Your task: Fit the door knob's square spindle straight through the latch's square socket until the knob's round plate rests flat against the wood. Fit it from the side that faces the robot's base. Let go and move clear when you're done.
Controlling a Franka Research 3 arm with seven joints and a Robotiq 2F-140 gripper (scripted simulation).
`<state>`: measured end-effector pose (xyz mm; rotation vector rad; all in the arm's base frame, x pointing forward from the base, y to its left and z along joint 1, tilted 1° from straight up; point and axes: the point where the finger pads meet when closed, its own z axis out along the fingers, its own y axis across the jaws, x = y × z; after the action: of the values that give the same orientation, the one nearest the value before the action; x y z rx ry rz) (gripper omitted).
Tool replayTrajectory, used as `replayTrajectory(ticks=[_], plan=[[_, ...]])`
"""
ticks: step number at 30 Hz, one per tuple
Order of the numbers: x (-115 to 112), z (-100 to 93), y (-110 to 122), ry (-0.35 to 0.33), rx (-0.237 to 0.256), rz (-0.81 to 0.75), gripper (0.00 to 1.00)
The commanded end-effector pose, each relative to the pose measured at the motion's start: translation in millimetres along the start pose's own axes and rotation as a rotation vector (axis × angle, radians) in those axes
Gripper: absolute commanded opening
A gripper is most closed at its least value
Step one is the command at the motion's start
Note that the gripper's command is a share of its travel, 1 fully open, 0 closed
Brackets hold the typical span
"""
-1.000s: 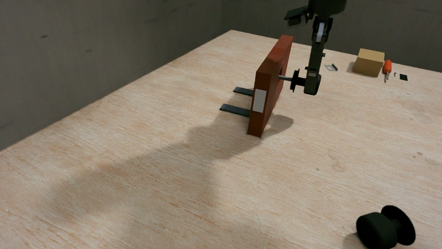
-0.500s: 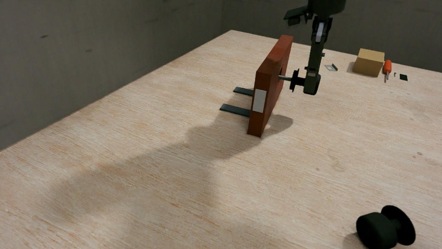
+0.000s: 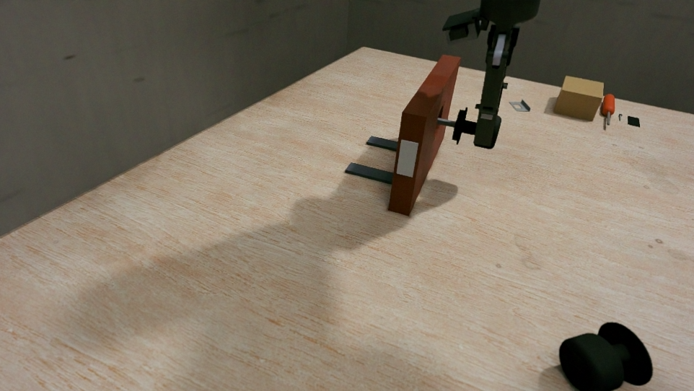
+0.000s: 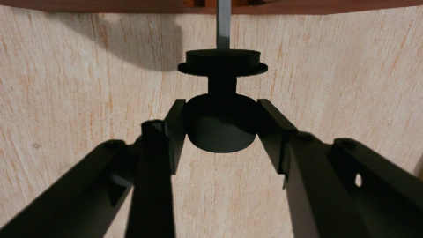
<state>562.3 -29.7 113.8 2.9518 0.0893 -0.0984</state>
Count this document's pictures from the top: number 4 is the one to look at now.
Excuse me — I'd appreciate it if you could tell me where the brown cardboard box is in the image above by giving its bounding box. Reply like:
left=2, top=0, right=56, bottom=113
left=418, top=169, right=423, bottom=181

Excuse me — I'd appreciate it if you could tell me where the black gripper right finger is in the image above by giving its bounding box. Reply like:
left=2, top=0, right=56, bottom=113
left=256, top=99, right=423, bottom=238

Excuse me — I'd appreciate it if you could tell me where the black door knob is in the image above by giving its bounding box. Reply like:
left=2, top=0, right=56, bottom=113
left=178, top=0, right=268, bottom=153

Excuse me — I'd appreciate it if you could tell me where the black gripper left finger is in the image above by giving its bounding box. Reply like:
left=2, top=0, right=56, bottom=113
left=0, top=99, right=187, bottom=238

